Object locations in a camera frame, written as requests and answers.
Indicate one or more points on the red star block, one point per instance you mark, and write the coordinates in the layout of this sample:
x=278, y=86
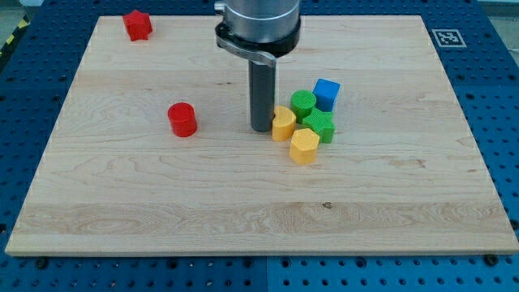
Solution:
x=138, y=25

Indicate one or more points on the green star block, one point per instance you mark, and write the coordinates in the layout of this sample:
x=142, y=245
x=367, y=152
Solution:
x=321, y=122

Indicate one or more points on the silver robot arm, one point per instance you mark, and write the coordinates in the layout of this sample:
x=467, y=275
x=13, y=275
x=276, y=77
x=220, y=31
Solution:
x=260, y=31

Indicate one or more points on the blue cube block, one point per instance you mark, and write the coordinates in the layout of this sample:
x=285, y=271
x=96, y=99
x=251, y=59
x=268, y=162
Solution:
x=326, y=92

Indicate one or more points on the black yellow hazard tape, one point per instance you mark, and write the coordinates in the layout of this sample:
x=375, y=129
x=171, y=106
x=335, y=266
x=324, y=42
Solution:
x=15, y=38

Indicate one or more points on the green cylinder block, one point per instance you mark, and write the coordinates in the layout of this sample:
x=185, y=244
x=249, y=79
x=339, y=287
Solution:
x=302, y=102

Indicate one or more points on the wooden board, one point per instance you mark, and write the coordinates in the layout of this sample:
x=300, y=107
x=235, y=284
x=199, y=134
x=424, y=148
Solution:
x=403, y=175

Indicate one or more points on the red cylinder block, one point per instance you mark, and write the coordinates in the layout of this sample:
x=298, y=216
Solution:
x=182, y=119

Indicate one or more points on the white fiducial marker tag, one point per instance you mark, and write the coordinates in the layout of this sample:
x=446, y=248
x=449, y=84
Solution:
x=448, y=38

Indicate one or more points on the yellow heart block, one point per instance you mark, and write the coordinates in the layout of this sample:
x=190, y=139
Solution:
x=283, y=124

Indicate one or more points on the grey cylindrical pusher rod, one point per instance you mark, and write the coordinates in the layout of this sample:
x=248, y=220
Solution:
x=262, y=80

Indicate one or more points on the yellow hexagon block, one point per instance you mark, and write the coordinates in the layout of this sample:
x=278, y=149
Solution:
x=303, y=146

